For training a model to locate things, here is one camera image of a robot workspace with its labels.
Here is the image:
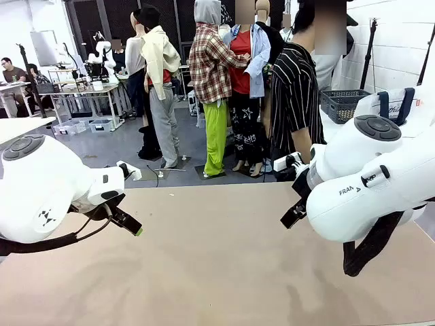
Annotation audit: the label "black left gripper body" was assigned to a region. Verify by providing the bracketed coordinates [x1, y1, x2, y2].
[69, 194, 125, 221]

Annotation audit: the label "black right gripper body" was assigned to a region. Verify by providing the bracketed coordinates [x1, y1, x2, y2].
[291, 165, 312, 206]

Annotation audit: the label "clear shopping bag blue handles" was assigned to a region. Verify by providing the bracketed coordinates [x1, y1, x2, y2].
[353, 87, 435, 139]

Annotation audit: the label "person's right forearm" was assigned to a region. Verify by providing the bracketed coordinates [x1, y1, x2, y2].
[291, 126, 313, 164]

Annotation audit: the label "white side table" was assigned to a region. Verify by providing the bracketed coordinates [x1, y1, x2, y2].
[319, 108, 358, 145]

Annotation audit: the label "clear plastic storage bin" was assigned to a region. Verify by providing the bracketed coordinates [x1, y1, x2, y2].
[53, 119, 88, 136]
[88, 118, 114, 133]

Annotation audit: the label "grey plastic mesh basket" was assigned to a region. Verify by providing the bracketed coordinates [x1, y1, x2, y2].
[319, 89, 372, 125]

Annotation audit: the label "person in striped shirt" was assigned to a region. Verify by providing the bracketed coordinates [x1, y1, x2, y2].
[270, 0, 348, 183]

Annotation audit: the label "white table with rounded edge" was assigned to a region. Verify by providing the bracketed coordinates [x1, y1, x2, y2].
[0, 117, 57, 145]

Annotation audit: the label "mannequin white shirt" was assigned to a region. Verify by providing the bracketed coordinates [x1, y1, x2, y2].
[311, 54, 344, 92]

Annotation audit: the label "white office desk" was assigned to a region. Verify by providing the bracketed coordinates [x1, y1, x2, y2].
[43, 83, 125, 132]

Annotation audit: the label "mannequin red shirt blue overshirt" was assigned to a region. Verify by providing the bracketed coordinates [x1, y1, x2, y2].
[222, 0, 273, 177]

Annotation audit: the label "white printed box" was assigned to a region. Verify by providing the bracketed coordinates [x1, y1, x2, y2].
[188, 90, 201, 118]

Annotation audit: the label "seated person dark hair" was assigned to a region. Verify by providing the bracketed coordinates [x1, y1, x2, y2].
[26, 63, 52, 111]

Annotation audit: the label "black tripod stand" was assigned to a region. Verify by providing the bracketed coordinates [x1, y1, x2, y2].
[359, 16, 381, 91]
[16, 43, 48, 119]
[417, 50, 435, 86]

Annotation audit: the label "mannequin black jacket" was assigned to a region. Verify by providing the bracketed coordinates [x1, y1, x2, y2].
[254, 0, 285, 67]

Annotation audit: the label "mannequin plaid shirt green pants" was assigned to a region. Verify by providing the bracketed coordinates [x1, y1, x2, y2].
[188, 0, 251, 177]

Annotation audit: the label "small mannequin white top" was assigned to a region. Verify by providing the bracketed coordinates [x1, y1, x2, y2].
[279, 13, 295, 44]

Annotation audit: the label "standing person dark top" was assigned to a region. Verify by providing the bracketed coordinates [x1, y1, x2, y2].
[110, 39, 127, 74]

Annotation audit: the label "mannequin white top dark pants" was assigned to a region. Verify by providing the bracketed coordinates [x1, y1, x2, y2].
[124, 12, 150, 118]

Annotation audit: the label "mannequin cream jacket grey pants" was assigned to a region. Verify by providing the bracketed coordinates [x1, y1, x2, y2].
[132, 3, 181, 169]

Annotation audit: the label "seated person with glasses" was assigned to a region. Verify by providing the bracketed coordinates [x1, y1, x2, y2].
[0, 56, 28, 118]

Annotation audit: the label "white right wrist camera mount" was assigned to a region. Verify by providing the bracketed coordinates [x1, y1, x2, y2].
[273, 151, 304, 173]

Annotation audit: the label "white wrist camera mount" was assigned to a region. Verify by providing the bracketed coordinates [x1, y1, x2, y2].
[273, 151, 304, 173]
[116, 160, 143, 181]

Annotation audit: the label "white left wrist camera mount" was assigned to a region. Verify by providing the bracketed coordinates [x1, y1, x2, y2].
[116, 160, 143, 181]

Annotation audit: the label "metal mannequin base plate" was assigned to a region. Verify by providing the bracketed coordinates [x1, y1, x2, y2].
[133, 168, 171, 181]
[194, 165, 227, 181]
[154, 156, 191, 173]

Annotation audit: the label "black floor cable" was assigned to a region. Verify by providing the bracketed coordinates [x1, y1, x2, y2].
[145, 164, 161, 187]

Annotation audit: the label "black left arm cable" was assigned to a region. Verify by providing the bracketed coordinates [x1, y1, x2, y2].
[0, 203, 114, 257]

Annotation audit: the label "black right arm cable sleeve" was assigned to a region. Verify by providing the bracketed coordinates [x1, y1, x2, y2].
[343, 203, 428, 278]

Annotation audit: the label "grey wall board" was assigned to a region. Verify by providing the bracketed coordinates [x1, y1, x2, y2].
[29, 30, 58, 67]

